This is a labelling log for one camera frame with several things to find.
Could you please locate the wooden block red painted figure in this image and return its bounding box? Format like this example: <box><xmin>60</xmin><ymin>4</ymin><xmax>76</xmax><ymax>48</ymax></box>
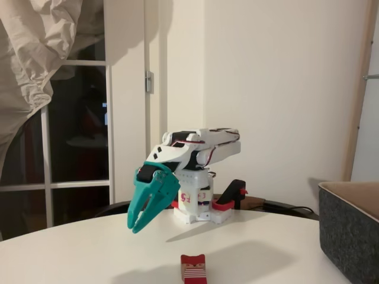
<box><xmin>179</xmin><ymin>253</ymin><xmax>207</xmax><ymax>284</ymax></box>

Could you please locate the dark grey felt bin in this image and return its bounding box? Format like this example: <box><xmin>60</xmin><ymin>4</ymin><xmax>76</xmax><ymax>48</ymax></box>
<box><xmin>318</xmin><ymin>180</ymin><xmax>379</xmax><ymax>284</ymax></box>

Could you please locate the dark wooden chair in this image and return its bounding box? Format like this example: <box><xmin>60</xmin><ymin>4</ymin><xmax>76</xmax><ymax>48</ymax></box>
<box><xmin>211</xmin><ymin>193</ymin><xmax>320</xmax><ymax>221</ymax></box>
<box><xmin>94</xmin><ymin>199</ymin><xmax>134</xmax><ymax>220</ymax></box>

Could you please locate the white glazed door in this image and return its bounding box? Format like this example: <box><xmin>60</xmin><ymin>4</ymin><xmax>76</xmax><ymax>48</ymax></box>
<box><xmin>0</xmin><ymin>37</ymin><xmax>115</xmax><ymax>237</ymax></box>

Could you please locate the metal door hinge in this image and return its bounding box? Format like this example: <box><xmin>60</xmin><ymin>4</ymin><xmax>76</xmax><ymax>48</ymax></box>
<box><xmin>144</xmin><ymin>70</ymin><xmax>155</xmax><ymax>94</ymax></box>

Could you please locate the beige crumpled curtain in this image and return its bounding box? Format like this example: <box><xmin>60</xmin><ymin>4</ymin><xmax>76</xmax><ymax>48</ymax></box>
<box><xmin>0</xmin><ymin>0</ymin><xmax>106</xmax><ymax>183</ymax></box>

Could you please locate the black cable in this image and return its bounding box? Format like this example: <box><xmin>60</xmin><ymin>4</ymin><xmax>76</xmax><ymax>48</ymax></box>
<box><xmin>247</xmin><ymin>205</ymin><xmax>315</xmax><ymax>214</ymax></box>

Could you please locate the wooden frame translucent panel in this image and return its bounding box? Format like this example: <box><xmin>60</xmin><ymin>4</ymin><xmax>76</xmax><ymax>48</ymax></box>
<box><xmin>340</xmin><ymin>0</ymin><xmax>379</xmax><ymax>183</ymax></box>

